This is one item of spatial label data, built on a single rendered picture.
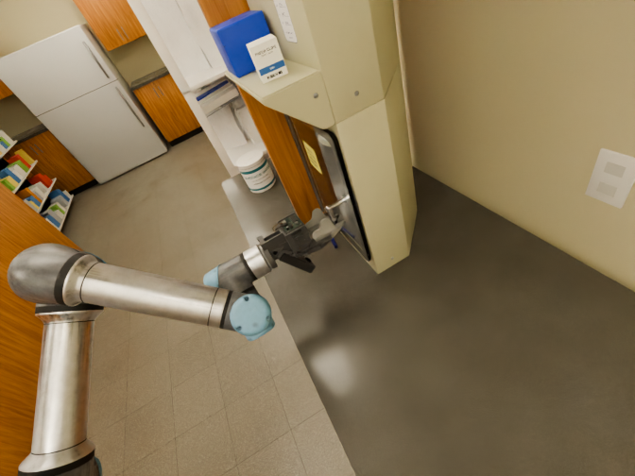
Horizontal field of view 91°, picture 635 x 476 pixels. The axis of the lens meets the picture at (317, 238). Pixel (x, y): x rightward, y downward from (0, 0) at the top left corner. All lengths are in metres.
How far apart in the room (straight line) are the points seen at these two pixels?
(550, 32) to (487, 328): 0.61
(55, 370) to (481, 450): 0.82
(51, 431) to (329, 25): 0.88
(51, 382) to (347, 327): 0.63
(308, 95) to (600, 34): 0.50
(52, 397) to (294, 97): 0.72
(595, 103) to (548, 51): 0.13
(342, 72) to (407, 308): 0.57
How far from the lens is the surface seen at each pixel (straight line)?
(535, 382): 0.80
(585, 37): 0.80
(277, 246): 0.74
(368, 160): 0.70
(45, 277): 0.69
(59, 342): 0.83
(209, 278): 0.76
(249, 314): 0.60
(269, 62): 0.64
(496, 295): 0.88
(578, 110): 0.84
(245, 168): 1.40
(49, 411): 0.85
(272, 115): 0.98
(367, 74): 0.64
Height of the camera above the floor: 1.67
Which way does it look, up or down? 42 degrees down
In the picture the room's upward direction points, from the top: 24 degrees counter-clockwise
